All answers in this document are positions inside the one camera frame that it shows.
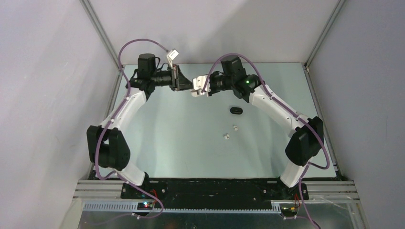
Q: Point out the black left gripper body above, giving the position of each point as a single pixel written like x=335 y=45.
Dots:
x=173 y=86

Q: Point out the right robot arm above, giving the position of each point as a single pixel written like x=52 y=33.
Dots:
x=238 y=74

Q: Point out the aluminium front frame rail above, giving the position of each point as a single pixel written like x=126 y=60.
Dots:
x=319 y=191

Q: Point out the grey slotted cable duct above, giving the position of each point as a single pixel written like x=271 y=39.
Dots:
x=140 y=207

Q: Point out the black earbud charging case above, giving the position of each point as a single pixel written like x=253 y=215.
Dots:
x=236 y=110

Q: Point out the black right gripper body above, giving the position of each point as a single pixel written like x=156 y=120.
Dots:
x=218 y=83

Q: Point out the white earbud charging case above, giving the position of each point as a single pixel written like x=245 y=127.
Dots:
x=198 y=93

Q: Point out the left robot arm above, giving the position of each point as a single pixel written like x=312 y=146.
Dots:
x=106 y=142

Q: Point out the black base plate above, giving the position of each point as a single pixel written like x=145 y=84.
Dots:
x=238 y=193

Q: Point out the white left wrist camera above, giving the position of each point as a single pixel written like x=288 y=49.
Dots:
x=171 y=55

